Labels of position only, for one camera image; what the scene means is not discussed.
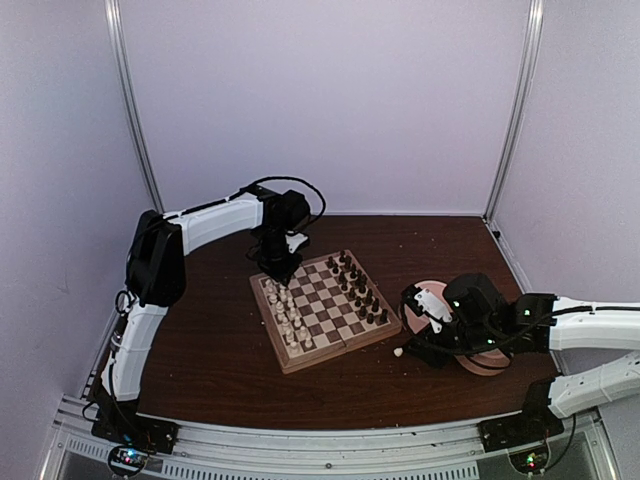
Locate circuit board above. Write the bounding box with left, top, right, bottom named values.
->
left=107, top=445, right=149, bottom=476
left=509, top=446, right=550, bottom=475

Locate left aluminium frame post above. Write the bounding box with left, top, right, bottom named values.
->
left=104, top=0, right=165, bottom=213

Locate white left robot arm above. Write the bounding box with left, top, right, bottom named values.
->
left=100, top=183, right=310, bottom=402

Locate left circuit board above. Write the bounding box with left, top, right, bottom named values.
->
left=107, top=445, right=149, bottom=476

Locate right aluminium frame post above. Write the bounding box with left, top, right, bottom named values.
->
left=483, top=0, right=545, bottom=224

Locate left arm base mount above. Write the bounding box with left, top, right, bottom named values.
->
left=91, top=417, right=179, bottom=454

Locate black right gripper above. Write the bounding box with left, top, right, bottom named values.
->
left=403, top=319, right=499, bottom=372

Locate dark chess pieces row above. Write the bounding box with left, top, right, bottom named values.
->
left=322, top=250, right=390, bottom=335

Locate right circuit board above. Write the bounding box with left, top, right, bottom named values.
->
left=509, top=446, right=550, bottom=475

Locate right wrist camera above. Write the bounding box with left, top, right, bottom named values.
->
left=398, top=280, right=453, bottom=334

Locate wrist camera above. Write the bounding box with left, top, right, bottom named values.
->
left=398, top=280, right=453, bottom=334
left=285, top=233, right=310, bottom=253

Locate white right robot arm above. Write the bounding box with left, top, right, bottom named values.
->
left=398, top=273, right=639, bottom=442

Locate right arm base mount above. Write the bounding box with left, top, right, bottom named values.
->
left=478, top=410, right=564, bottom=452

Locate aluminium front rail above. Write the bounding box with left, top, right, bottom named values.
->
left=34, top=395, right=622, bottom=479

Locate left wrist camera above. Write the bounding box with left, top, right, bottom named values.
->
left=285, top=233, right=310, bottom=253

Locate wooden chess board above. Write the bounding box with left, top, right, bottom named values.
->
left=250, top=250, right=403, bottom=374

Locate white chess queen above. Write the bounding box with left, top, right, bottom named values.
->
left=268, top=294, right=279, bottom=308

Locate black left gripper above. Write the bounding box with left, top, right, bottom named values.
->
left=253, top=226, right=303, bottom=286

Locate pink double pet bowl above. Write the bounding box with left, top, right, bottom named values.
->
left=397, top=279, right=514, bottom=376

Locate aluminium frame post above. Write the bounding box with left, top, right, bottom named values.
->
left=104, top=0, right=165, bottom=213
left=483, top=0, right=545, bottom=224

